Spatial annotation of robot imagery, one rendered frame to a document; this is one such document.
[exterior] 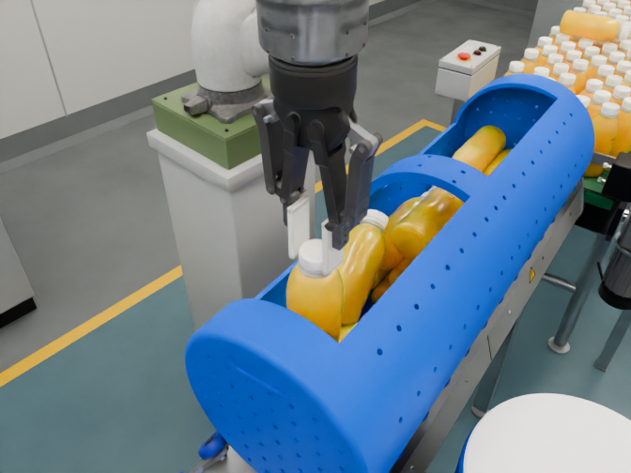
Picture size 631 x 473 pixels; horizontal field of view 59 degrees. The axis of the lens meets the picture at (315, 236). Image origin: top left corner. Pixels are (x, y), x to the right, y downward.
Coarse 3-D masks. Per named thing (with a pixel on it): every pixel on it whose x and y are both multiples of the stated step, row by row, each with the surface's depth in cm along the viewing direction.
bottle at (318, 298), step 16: (304, 272) 61; (336, 272) 62; (288, 288) 63; (304, 288) 61; (320, 288) 61; (336, 288) 62; (288, 304) 64; (304, 304) 62; (320, 304) 62; (336, 304) 63; (320, 320) 63; (336, 320) 65; (336, 336) 67
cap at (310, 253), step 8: (312, 240) 62; (320, 240) 62; (304, 248) 61; (312, 248) 61; (320, 248) 61; (304, 256) 60; (312, 256) 60; (320, 256) 60; (304, 264) 60; (312, 264) 59; (320, 264) 59; (312, 272) 60; (320, 272) 60
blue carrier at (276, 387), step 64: (448, 128) 120; (512, 128) 120; (576, 128) 105; (384, 192) 103; (512, 192) 86; (448, 256) 73; (512, 256) 83; (256, 320) 61; (384, 320) 63; (448, 320) 69; (192, 384) 73; (256, 384) 62; (320, 384) 56; (384, 384) 60; (256, 448) 71; (320, 448) 60; (384, 448) 60
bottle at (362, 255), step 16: (368, 224) 86; (352, 240) 84; (368, 240) 84; (384, 240) 86; (352, 256) 83; (368, 256) 83; (352, 272) 82; (368, 272) 83; (352, 288) 81; (368, 288) 83; (352, 304) 81; (352, 320) 81
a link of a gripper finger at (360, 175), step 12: (360, 144) 47; (360, 156) 48; (372, 156) 49; (348, 168) 49; (360, 168) 48; (372, 168) 51; (348, 180) 50; (360, 180) 50; (348, 192) 51; (360, 192) 51; (348, 204) 52; (360, 204) 52; (348, 216) 53; (348, 228) 53
